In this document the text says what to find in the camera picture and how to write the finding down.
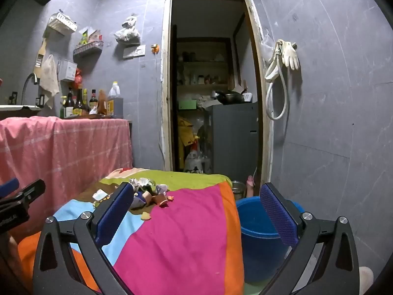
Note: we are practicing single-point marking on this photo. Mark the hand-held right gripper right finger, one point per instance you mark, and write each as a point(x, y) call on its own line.
point(279, 218)

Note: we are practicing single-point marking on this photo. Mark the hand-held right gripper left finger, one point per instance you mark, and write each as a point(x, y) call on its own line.
point(115, 212)

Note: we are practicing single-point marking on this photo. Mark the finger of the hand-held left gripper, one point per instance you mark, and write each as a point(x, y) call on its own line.
point(32, 190)
point(9, 186)

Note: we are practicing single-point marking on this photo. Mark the blue plastic bucket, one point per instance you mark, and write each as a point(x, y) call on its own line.
point(254, 242)

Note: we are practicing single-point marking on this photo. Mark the white purple wrapper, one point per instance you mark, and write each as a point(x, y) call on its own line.
point(161, 188)

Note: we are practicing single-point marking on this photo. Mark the white torn wrapper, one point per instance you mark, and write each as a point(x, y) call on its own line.
point(99, 196)

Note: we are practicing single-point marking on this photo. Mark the blue wrapper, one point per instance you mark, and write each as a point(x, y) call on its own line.
point(138, 202)

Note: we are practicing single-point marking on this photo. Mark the yellow scrap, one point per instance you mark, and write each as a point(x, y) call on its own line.
point(145, 216)

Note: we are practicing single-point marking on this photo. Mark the orange brown peel piece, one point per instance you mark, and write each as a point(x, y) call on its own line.
point(148, 197)
point(161, 200)

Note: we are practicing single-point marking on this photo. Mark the crumpled white paper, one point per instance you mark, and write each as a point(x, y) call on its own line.
point(141, 182)

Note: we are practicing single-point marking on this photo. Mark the pink plastic object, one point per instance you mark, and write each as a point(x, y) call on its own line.
point(250, 186)

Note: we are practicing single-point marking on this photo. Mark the pink checked cloth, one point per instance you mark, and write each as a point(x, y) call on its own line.
point(61, 153)

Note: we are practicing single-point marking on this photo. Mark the steel pot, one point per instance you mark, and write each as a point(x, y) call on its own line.
point(238, 188)

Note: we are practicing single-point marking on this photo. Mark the colourful patchwork blanket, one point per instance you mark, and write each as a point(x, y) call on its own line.
point(184, 236)

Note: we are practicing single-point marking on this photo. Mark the white sink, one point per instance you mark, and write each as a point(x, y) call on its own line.
point(18, 108)

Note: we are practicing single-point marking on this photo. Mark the green bottle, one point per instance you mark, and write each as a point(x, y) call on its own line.
point(63, 107)

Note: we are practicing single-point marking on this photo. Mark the grey metal cabinet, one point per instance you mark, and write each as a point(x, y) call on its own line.
point(233, 138)

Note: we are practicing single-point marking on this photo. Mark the dark bottle with white label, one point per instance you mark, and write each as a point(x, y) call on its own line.
point(70, 106)

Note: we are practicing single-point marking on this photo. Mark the wooden tray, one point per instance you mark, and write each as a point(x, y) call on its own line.
point(92, 116)

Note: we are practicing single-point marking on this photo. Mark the clear bag with white contents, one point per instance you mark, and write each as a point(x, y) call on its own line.
point(196, 159)

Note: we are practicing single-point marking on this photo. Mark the dark sauce bottle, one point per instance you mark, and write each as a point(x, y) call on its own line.
point(79, 103)

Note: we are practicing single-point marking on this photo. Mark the yellow capped bottle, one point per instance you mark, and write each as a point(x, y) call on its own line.
point(85, 100)

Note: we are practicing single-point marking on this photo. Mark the white slipper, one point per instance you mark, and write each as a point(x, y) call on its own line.
point(366, 278)

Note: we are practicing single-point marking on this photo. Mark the yellow bag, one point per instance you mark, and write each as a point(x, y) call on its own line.
point(185, 130)

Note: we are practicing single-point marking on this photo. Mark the red capped dark bottle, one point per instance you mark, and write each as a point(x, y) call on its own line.
point(93, 101)

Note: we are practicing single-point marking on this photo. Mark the brown packet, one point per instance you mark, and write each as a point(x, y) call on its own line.
point(102, 104)

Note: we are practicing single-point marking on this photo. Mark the metal faucet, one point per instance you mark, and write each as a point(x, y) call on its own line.
point(29, 80)

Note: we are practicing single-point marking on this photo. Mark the clear oil jug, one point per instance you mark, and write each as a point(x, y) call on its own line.
point(115, 101)

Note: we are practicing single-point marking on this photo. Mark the beige hanging cloth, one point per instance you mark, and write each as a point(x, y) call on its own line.
point(49, 80)

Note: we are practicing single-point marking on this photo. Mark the red bag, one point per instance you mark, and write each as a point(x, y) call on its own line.
point(78, 78)

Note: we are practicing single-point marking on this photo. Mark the green box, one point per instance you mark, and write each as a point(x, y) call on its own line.
point(187, 104)

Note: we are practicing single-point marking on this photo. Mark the black wok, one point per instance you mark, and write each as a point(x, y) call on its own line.
point(230, 97)

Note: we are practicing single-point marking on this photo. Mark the wooden brush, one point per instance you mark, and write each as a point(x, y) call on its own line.
point(40, 58)

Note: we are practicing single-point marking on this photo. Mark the colourful seasoning packets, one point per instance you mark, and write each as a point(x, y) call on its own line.
point(90, 37)

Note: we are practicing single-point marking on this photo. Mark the cream rubber gloves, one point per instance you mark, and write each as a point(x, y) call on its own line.
point(291, 53)

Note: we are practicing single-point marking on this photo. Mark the white plastic basket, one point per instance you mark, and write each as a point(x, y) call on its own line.
point(63, 24)

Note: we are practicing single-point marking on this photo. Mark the wooden shelf unit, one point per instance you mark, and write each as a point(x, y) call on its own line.
point(202, 64)

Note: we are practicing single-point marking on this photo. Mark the clear plastic bag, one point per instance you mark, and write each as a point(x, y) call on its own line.
point(266, 43)

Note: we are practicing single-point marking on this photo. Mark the white hanging plastic bag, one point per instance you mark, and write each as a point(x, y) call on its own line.
point(127, 32)

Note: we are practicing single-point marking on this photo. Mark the wooden door frame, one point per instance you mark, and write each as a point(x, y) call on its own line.
point(165, 98)

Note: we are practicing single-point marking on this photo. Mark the white wall box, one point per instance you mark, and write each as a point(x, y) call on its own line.
point(68, 70)

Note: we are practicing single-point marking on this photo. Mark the grey wall rack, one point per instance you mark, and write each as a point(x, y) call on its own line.
point(89, 49)

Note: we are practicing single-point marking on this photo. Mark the white wall socket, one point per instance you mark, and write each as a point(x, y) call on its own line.
point(134, 51)

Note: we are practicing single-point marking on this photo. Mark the orange wall hook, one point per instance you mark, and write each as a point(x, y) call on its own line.
point(155, 48)

